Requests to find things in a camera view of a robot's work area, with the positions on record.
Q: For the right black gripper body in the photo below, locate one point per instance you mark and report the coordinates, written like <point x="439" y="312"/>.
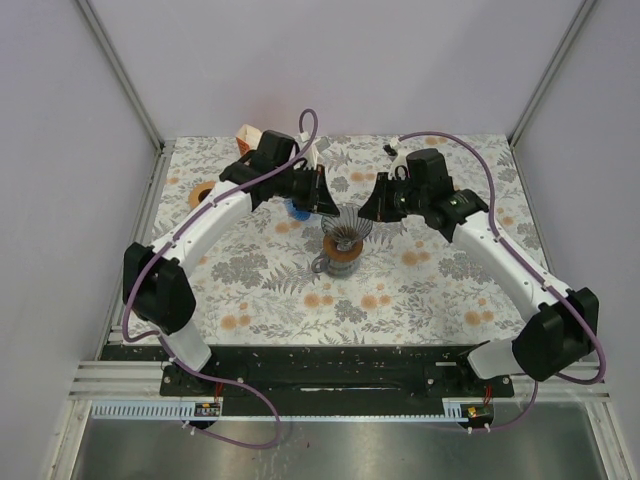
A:
<point x="418" y="199"/>

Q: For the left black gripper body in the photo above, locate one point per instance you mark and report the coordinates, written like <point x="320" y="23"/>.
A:
<point x="299" y="184"/>

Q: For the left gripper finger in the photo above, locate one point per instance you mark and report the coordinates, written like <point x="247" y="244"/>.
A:
<point x="296" y="208"/>
<point x="322" y="201"/>

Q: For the clear glass dripper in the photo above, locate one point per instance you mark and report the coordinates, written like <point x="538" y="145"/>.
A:
<point x="347" y="228"/>

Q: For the coffee filter paper pack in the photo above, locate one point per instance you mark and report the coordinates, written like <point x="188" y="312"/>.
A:
<point x="247" y="138"/>

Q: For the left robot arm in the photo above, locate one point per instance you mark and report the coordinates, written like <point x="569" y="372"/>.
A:
<point x="156" y="286"/>

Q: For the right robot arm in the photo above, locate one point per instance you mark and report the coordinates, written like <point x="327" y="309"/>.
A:
<point x="560" y="322"/>

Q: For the blue glass dripper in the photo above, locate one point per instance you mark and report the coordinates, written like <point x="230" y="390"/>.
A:
<point x="300" y="218"/>

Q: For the floral table mat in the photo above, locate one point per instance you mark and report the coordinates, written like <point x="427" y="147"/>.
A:
<point x="255" y="285"/>

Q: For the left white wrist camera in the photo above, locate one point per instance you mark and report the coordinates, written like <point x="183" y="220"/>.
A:
<point x="313" y="154"/>

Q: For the left aluminium frame post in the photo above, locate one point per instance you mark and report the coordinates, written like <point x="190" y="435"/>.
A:
<point x="98" y="30"/>

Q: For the aluminium frame post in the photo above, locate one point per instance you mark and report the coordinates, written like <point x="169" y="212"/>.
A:
<point x="563" y="49"/>
<point x="98" y="30"/>

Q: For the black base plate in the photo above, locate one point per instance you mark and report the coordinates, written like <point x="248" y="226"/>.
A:
<point x="350" y="381"/>

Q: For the right aluminium frame post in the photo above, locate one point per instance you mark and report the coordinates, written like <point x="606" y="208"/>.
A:
<point x="563" y="49"/>

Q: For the aluminium front rail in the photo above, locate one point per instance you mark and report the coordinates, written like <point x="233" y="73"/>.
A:
<point x="95" y="380"/>

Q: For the white slotted cable duct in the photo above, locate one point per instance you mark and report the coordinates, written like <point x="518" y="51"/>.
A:
<point x="156" y="410"/>

